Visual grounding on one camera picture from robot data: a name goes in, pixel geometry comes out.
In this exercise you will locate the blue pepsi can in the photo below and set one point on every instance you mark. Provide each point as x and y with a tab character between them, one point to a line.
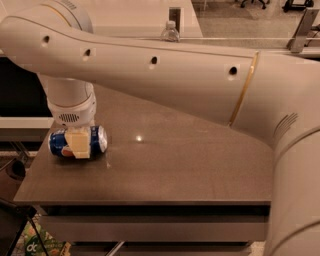
58	146

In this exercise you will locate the metal railing bracket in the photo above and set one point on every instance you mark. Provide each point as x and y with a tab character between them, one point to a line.
299	38
175	15

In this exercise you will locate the middle metal railing bracket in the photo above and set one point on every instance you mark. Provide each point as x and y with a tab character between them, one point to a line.
175	15

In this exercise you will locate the black chair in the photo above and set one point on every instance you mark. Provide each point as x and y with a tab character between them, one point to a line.
13	219

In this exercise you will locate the green snack bag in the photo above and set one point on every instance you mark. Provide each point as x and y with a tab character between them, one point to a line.
38	242

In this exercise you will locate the clear plastic water bottle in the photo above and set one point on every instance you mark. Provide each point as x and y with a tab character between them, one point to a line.
170	32

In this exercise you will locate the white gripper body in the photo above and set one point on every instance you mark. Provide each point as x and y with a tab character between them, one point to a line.
74	115

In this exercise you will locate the grey table drawer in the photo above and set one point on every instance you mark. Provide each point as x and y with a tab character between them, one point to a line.
155	229

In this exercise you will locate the glass railing panel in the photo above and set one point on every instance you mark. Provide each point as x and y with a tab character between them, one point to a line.
218	22

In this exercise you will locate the right metal railing bracket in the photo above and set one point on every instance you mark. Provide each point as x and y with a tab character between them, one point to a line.
299	38

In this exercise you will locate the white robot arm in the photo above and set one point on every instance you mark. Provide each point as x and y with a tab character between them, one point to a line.
270	96

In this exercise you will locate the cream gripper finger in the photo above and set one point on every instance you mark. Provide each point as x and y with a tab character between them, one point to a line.
78	140

